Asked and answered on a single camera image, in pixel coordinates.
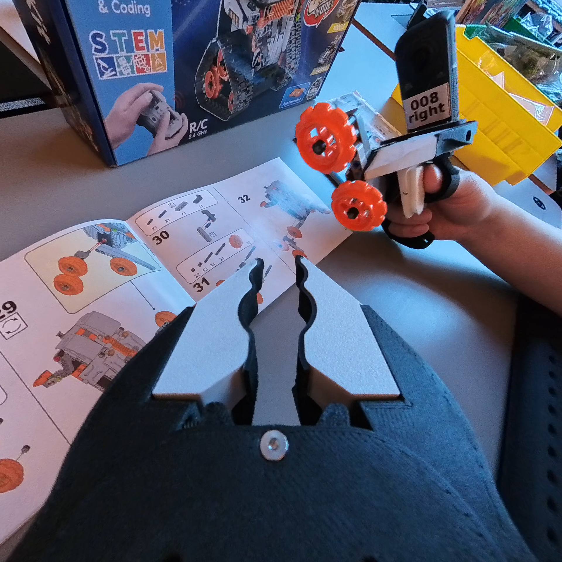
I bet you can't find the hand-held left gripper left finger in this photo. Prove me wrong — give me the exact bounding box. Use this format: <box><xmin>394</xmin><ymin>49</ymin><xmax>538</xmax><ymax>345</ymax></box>
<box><xmin>151</xmin><ymin>258</ymin><xmax>265</xmax><ymax>414</ymax></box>

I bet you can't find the black perforated panel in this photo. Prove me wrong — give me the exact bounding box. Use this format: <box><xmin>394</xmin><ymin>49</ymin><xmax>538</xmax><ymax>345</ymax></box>
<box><xmin>496</xmin><ymin>294</ymin><xmax>562</xmax><ymax>562</ymax></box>

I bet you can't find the orange wheel pair assembly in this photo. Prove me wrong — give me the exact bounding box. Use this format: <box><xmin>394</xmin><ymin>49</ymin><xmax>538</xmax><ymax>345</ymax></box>
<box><xmin>294</xmin><ymin>102</ymin><xmax>388</xmax><ymax>232</ymax></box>

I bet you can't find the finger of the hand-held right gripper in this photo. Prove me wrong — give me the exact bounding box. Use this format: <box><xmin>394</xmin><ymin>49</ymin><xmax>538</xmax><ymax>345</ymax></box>
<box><xmin>364</xmin><ymin>135</ymin><xmax>441</xmax><ymax>181</ymax></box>

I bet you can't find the sticker sheet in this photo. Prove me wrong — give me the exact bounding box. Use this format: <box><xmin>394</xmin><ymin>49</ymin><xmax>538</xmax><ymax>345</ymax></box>
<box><xmin>329</xmin><ymin>91</ymin><xmax>407</xmax><ymax>142</ymax></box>

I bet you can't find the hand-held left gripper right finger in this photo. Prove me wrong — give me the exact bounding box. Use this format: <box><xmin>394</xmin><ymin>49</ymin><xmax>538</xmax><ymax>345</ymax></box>
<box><xmin>292</xmin><ymin>256</ymin><xmax>402</xmax><ymax>414</ymax></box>

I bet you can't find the blue robot kit box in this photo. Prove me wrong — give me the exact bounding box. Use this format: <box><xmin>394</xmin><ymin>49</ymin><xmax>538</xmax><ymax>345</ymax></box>
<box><xmin>13</xmin><ymin>0</ymin><xmax>361</xmax><ymax>167</ymax></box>

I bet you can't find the person's right hand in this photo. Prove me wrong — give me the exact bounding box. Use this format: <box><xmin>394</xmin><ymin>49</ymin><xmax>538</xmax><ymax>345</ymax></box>
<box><xmin>386</xmin><ymin>163</ymin><xmax>502</xmax><ymax>242</ymax></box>

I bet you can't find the clear plastic bag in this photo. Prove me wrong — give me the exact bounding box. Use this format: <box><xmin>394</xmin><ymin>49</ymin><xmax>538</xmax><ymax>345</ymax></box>
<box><xmin>476</xmin><ymin>46</ymin><xmax>560</xmax><ymax>130</ymax></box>

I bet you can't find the white instruction booklet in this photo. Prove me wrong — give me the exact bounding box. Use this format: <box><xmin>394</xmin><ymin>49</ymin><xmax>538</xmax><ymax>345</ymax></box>
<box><xmin>0</xmin><ymin>157</ymin><xmax>354</xmax><ymax>545</ymax></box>

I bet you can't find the person's right forearm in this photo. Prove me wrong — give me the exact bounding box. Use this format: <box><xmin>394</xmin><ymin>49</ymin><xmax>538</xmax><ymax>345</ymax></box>
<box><xmin>479</xmin><ymin>189</ymin><xmax>562</xmax><ymax>304</ymax></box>

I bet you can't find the yellow storage bin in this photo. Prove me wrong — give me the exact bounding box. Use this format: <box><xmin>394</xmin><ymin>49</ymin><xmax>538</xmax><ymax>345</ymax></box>
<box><xmin>391</xmin><ymin>24</ymin><xmax>562</xmax><ymax>187</ymax></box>

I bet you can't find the pile of plastic packets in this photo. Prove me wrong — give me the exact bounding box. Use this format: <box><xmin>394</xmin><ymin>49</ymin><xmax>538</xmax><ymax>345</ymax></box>
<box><xmin>457</xmin><ymin>0</ymin><xmax>562</xmax><ymax>95</ymax></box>

